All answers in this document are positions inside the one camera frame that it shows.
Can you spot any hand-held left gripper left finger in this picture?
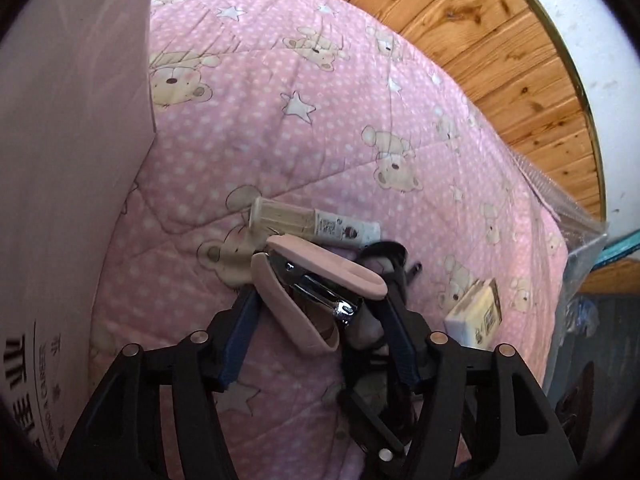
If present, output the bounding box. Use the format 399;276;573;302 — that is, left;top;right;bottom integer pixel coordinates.
57;285;262;480

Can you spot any white cardboard box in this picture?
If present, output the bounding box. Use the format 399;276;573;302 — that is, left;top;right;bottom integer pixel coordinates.
0;0;159;480

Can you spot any wooden wall panelling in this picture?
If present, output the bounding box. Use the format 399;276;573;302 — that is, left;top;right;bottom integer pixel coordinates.
285;0;607;222

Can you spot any cream tissue packet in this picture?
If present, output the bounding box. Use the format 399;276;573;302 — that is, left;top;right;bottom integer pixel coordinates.
445;277;503;349

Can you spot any pink stapler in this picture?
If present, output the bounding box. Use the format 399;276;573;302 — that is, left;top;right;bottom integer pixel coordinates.
250;234;389;356

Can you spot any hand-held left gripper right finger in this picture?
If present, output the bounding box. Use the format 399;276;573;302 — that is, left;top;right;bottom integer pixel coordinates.
372;295;583;480

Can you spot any cream plastic tube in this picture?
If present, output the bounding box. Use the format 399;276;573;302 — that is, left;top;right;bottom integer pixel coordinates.
248;197;382;251

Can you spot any pink bear print blanket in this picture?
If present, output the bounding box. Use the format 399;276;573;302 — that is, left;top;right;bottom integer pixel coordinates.
87;0;572;480

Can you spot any teal board edge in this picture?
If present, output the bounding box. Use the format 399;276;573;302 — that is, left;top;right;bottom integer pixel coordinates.
595;230;640;267

